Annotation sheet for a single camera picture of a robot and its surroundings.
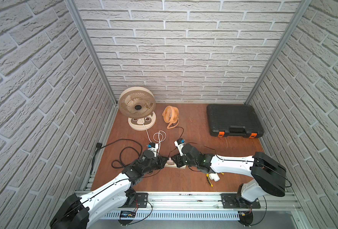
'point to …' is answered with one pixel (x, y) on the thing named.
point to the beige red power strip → (171, 163)
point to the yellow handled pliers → (209, 179)
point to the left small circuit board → (127, 214)
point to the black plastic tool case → (234, 120)
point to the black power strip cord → (100, 145)
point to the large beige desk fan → (138, 104)
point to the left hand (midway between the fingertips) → (166, 155)
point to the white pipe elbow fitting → (215, 176)
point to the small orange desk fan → (171, 115)
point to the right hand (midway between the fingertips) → (173, 158)
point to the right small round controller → (246, 217)
